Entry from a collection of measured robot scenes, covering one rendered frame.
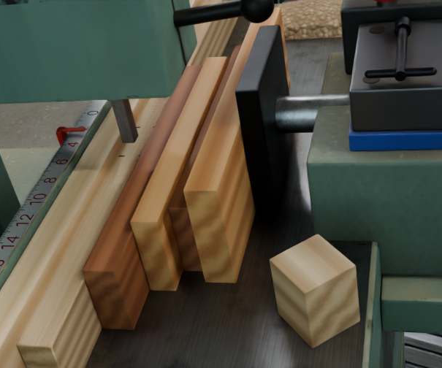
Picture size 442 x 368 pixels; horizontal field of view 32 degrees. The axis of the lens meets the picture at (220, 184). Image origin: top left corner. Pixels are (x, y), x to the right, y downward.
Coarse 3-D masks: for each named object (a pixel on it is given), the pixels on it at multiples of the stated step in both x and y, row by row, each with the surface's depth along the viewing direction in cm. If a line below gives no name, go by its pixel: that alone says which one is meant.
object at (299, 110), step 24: (264, 48) 49; (264, 72) 47; (240, 96) 46; (264, 96) 47; (288, 96) 50; (312, 96) 50; (336, 96) 49; (240, 120) 47; (264, 120) 47; (288, 120) 50; (312, 120) 49; (264, 144) 47; (288, 144) 54; (264, 168) 48; (264, 192) 50
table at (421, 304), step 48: (288, 48) 70; (336, 48) 68; (288, 192) 52; (288, 240) 48; (336, 240) 48; (192, 288) 46; (240, 288) 45; (384, 288) 48; (432, 288) 47; (144, 336) 44; (192, 336) 43; (240, 336) 42; (288, 336) 42; (336, 336) 41
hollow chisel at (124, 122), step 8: (112, 104) 50; (120, 104) 50; (128, 104) 50; (120, 112) 50; (128, 112) 50; (120, 120) 50; (128, 120) 50; (120, 128) 51; (128, 128) 51; (136, 128) 52; (128, 136) 51; (136, 136) 52
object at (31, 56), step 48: (0, 0) 43; (48, 0) 42; (96, 0) 42; (144, 0) 41; (0, 48) 45; (48, 48) 44; (96, 48) 44; (144, 48) 43; (192, 48) 49; (0, 96) 47; (48, 96) 47; (96, 96) 46; (144, 96) 45
